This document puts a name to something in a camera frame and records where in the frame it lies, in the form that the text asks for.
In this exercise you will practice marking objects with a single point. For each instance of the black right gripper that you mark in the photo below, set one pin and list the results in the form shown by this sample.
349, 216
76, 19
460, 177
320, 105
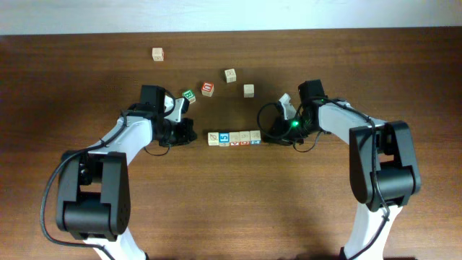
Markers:
285, 140

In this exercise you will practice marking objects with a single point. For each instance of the plain wooden block row end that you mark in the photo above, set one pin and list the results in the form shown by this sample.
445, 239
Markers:
213, 138

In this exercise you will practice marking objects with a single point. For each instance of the blue K wooden block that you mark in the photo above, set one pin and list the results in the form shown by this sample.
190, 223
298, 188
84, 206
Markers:
255, 137

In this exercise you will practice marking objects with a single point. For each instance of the green N wooden block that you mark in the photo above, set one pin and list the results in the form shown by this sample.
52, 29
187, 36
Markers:
248, 90

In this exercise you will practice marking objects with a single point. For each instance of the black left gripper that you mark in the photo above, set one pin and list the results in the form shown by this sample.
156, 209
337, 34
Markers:
185, 133

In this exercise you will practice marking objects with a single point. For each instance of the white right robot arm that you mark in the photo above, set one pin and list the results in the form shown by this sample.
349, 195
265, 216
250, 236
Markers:
383, 170

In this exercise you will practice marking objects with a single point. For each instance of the plain wooden block far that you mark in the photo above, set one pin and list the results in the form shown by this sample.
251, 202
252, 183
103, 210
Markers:
158, 54

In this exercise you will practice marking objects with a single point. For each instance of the green B wooden block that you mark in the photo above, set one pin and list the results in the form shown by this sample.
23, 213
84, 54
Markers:
190, 96

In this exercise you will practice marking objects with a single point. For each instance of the red I wooden block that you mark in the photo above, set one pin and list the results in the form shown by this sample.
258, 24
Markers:
244, 137

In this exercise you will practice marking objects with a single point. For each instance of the green R wooden block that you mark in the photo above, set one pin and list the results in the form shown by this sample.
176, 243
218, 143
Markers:
230, 75

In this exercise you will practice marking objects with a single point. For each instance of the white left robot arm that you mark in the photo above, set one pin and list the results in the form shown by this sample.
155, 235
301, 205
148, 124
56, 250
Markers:
93, 201

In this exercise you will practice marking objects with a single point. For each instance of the ice cream wooden block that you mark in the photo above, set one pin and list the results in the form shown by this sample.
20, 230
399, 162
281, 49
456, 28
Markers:
234, 138

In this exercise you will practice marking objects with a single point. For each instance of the red U wooden block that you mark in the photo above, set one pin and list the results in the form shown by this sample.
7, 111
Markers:
207, 89

